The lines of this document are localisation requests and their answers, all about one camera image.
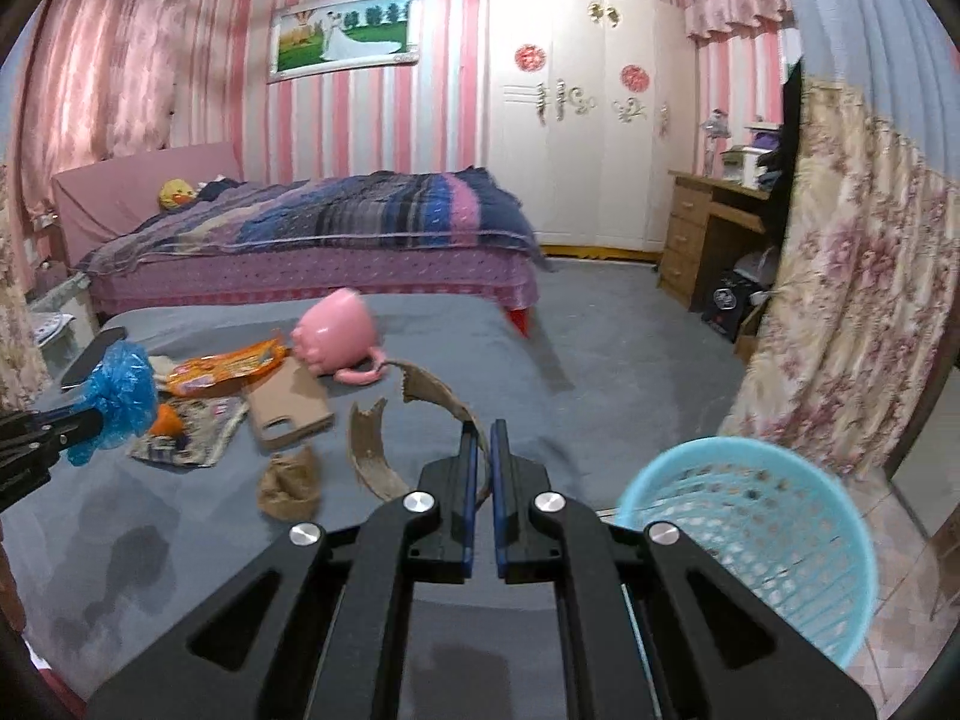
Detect cardboard piece with handle hole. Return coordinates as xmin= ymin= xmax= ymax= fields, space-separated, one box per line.
xmin=241 ymin=355 xmax=336 ymax=456

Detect grey sheet bed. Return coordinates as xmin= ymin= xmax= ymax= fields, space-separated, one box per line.
xmin=0 ymin=291 xmax=627 ymax=720

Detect patterned grey wrapper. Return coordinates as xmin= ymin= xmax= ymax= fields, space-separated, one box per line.
xmin=126 ymin=396 xmax=250 ymax=471

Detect torn cardboard piece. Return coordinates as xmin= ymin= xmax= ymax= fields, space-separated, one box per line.
xmin=347 ymin=396 xmax=411 ymax=505

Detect brown paper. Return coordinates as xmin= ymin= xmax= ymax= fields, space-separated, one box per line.
xmin=257 ymin=445 xmax=325 ymax=524

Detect white wardrobe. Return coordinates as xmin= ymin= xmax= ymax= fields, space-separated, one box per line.
xmin=486 ymin=0 xmax=700 ymax=257

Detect blue plastic bag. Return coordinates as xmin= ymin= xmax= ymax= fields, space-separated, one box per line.
xmin=66 ymin=340 xmax=160 ymax=466

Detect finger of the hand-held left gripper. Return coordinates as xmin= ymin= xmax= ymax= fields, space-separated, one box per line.
xmin=0 ymin=406 xmax=104 ymax=452
xmin=0 ymin=450 xmax=57 ymax=512

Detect orange snack packet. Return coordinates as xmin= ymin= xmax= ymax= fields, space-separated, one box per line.
xmin=163 ymin=340 xmax=291 ymax=400

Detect purple sheet bed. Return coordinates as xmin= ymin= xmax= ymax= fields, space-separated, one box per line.
xmin=75 ymin=165 xmax=557 ymax=336

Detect pink window curtain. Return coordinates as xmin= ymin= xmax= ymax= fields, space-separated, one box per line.
xmin=13 ymin=0 xmax=242 ymax=220

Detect black flat device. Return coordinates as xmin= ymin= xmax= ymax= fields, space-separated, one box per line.
xmin=58 ymin=325 xmax=130 ymax=392

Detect wooden desk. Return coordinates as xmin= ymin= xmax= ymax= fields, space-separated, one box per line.
xmin=657 ymin=169 xmax=775 ymax=310

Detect black bag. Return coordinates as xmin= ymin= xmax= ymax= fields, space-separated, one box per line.
xmin=700 ymin=268 xmax=760 ymax=344

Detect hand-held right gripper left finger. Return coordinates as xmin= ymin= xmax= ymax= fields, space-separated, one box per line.
xmin=86 ymin=424 xmax=481 ymax=720

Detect floral beige curtain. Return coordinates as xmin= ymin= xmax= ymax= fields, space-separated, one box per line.
xmin=731 ymin=75 xmax=960 ymax=481

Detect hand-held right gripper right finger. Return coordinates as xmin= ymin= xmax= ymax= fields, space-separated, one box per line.
xmin=490 ymin=420 xmax=878 ymax=720

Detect white boxes on desk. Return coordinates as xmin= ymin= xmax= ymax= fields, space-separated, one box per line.
xmin=718 ymin=142 xmax=775 ymax=190

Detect light blue plastic basket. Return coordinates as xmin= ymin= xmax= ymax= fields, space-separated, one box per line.
xmin=613 ymin=437 xmax=880 ymax=670

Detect curved cardboard strip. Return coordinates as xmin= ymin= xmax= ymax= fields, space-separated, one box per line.
xmin=400 ymin=358 xmax=497 ymax=500

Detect striped blue purple blanket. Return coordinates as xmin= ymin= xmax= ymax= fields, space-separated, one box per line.
xmin=77 ymin=165 xmax=557 ymax=276

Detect yellow plush toy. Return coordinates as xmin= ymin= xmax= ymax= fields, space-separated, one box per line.
xmin=156 ymin=178 xmax=199 ymax=212

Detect pink plastic cup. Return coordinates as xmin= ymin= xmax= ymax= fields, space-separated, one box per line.
xmin=291 ymin=287 xmax=389 ymax=385

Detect pink headboard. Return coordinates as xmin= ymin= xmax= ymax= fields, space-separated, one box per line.
xmin=49 ymin=139 xmax=246 ymax=272

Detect orange fruit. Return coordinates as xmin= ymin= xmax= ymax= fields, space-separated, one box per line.
xmin=148 ymin=403 xmax=186 ymax=441

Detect framed wall picture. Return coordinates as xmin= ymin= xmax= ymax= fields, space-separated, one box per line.
xmin=266 ymin=0 xmax=425 ymax=85

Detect desk lamp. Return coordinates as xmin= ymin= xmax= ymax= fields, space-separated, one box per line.
xmin=700 ymin=107 xmax=734 ymax=179

